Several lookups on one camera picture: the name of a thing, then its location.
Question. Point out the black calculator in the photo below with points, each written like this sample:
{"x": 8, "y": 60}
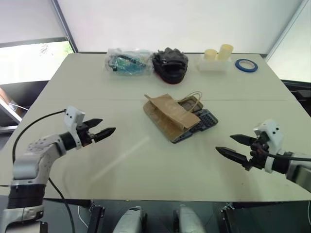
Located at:
{"x": 206, "y": 120}

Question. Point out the black table bracket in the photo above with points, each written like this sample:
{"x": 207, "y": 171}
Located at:
{"x": 96, "y": 219}
{"x": 230, "y": 218}

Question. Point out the brown paper bag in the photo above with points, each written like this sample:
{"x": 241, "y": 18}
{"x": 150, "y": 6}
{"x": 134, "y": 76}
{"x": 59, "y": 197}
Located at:
{"x": 170, "y": 114}

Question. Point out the short cream cylinder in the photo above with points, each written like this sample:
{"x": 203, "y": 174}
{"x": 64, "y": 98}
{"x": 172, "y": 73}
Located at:
{"x": 210, "y": 54}

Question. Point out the grey window frame post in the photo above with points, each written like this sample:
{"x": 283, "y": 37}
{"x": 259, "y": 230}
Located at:
{"x": 68, "y": 26}

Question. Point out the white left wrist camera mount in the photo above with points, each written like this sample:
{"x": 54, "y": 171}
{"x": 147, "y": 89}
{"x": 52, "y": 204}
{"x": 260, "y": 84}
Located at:
{"x": 73, "y": 116}

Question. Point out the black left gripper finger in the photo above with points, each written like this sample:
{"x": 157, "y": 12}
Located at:
{"x": 104, "y": 134}
{"x": 95, "y": 122}

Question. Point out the grey metal frame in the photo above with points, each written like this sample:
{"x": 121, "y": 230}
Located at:
{"x": 11, "y": 111}

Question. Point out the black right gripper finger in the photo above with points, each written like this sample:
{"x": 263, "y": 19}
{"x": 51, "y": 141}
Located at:
{"x": 243, "y": 139}
{"x": 230, "y": 154}

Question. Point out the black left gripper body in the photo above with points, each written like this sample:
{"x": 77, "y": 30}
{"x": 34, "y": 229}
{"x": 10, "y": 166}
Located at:
{"x": 84, "y": 136}

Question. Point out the blue tape roll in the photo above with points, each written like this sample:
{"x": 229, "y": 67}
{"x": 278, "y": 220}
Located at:
{"x": 239, "y": 66}

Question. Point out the tall cream cylinder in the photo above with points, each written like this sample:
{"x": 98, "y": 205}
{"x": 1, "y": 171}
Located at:
{"x": 224, "y": 52}

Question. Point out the dark furniture beside table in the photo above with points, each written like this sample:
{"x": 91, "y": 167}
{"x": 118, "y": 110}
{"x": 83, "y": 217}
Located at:
{"x": 298, "y": 92}

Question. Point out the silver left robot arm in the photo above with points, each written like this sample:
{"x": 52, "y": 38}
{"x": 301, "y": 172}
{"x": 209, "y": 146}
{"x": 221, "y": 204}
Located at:
{"x": 36, "y": 155}

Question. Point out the white partition frame post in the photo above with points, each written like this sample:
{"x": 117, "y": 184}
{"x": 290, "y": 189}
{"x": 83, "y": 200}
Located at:
{"x": 284, "y": 31}

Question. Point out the black fabric bundle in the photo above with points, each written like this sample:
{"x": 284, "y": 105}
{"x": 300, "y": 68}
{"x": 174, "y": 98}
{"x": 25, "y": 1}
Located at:
{"x": 171, "y": 65}

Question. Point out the silver rounded robot leg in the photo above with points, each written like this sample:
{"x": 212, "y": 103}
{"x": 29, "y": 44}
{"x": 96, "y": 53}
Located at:
{"x": 130, "y": 221}
{"x": 188, "y": 219}

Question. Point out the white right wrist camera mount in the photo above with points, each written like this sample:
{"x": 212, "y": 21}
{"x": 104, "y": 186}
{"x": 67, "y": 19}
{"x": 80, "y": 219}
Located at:
{"x": 269, "y": 133}

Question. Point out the clear plastic bag of parts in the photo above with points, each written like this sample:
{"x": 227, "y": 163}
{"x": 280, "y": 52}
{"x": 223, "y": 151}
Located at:
{"x": 127, "y": 62}

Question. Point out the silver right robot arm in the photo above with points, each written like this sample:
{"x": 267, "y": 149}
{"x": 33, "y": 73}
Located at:
{"x": 297, "y": 170}

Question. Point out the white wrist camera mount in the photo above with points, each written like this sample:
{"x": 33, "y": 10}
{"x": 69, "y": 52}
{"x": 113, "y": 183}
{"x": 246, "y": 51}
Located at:
{"x": 73, "y": 116}
{"x": 269, "y": 133}

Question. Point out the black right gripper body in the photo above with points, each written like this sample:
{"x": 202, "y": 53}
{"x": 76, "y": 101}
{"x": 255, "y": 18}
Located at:
{"x": 257, "y": 156}

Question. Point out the white plastic tray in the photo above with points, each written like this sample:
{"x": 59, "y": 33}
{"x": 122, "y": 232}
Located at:
{"x": 212, "y": 66}

